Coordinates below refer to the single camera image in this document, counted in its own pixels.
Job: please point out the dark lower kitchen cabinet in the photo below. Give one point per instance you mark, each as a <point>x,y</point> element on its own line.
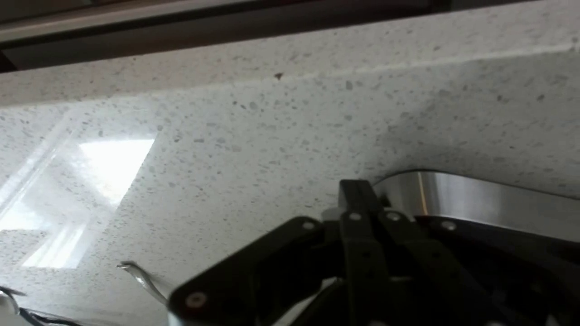
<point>182,33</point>

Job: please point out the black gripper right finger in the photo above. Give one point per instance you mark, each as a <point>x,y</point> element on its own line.
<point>459,272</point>

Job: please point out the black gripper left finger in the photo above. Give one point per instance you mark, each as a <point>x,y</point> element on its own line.
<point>291,264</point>

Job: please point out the black steel coffee maker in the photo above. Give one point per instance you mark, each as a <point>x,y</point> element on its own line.
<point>483,199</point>

